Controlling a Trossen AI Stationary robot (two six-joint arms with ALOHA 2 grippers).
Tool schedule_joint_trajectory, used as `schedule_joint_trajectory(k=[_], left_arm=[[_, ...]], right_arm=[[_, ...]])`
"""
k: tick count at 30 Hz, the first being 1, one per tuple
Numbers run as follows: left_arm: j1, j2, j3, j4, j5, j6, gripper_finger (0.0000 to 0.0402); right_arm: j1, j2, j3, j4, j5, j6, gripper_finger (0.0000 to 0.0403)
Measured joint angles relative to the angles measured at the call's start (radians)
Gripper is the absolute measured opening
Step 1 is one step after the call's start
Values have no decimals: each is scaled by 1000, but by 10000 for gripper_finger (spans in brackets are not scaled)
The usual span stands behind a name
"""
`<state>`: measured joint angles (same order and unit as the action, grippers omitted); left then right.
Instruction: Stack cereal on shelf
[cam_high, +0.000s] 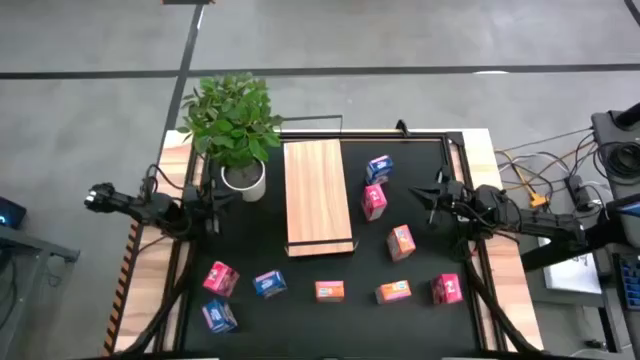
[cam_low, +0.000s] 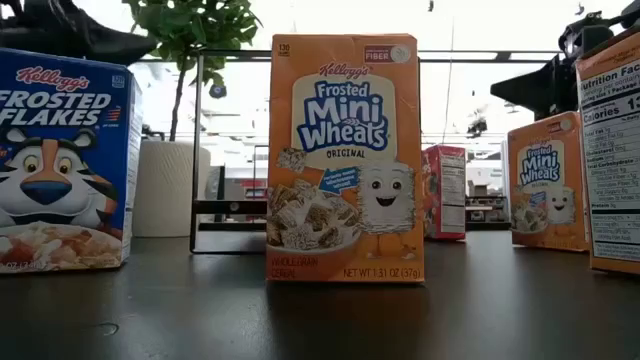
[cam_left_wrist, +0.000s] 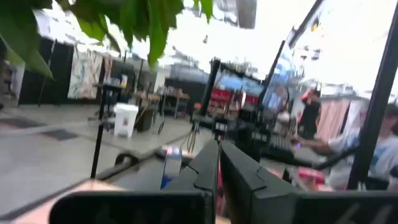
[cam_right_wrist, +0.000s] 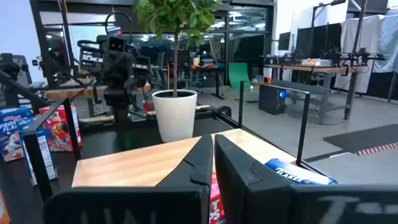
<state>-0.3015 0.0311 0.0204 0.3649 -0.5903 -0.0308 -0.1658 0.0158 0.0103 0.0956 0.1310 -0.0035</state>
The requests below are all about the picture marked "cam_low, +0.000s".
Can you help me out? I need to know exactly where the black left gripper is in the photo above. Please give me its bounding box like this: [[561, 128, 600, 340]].
[[0, 0, 159, 66]]

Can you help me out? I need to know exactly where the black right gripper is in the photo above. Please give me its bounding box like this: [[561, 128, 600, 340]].
[[489, 0, 640, 121]]

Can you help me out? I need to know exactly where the orange Mini Wheats box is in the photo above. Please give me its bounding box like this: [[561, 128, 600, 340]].
[[574, 32, 640, 276], [507, 110, 591, 253], [265, 33, 425, 284]]

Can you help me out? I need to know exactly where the blue Frosted Flakes box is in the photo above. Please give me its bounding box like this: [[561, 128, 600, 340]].
[[0, 47, 144, 275]]

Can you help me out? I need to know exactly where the red cereal box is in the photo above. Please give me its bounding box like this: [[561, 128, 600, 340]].
[[422, 144, 467, 242]]

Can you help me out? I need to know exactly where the black ceiling projector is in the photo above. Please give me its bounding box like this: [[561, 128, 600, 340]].
[[467, 118, 489, 139]]

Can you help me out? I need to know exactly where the green leafy plant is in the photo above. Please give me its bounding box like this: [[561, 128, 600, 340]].
[[122, 0, 264, 142]]

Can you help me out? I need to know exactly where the black overhead beam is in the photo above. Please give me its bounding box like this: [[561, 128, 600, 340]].
[[127, 49, 561, 64]]

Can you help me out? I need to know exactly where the cluttered workbench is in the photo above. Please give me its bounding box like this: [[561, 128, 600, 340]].
[[464, 194, 511, 224]]

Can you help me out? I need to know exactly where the white ribbed plant pot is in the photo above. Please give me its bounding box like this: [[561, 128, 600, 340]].
[[132, 139, 212, 239]]

